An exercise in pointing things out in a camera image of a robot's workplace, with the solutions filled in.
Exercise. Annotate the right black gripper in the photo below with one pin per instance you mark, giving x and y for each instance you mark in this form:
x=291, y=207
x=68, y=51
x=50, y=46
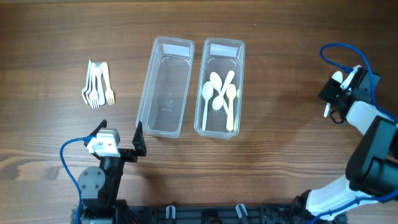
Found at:
x=328, y=89

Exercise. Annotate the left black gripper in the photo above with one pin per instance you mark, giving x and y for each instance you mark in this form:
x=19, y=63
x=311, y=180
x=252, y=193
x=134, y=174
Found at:
x=132, y=155

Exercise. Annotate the right clear plastic container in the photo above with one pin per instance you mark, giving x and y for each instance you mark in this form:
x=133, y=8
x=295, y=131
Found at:
x=220, y=56

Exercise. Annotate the white plastic spoon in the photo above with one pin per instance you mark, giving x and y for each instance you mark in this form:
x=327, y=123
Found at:
x=207, y=93
x=228, y=79
x=337, y=76
x=218, y=85

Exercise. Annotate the pale blue plastic fork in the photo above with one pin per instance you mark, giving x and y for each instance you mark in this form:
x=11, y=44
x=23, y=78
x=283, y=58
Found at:
x=99, y=88

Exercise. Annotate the left clear plastic container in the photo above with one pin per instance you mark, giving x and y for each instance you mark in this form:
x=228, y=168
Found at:
x=165, y=90

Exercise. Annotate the cream plastic spoon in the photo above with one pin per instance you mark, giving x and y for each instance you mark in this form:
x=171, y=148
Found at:
x=231, y=94

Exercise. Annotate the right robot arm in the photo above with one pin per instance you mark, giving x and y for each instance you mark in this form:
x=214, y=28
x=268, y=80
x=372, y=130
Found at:
x=371, y=172

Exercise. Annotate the white plastic fork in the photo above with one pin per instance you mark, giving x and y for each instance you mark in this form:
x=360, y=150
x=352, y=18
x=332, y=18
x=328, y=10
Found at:
x=83, y=91
x=89, y=89
x=93, y=94

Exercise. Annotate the clear plastic container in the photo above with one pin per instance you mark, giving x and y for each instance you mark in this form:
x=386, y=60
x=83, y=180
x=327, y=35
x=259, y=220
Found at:
x=165, y=90
x=220, y=56

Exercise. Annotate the cream plastic fork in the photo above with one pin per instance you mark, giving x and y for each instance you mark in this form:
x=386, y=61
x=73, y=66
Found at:
x=109, y=93

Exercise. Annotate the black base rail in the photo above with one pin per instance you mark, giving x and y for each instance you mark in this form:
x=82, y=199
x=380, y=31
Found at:
x=263, y=214

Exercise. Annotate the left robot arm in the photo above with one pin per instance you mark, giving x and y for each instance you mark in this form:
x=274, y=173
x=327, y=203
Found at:
x=99, y=185

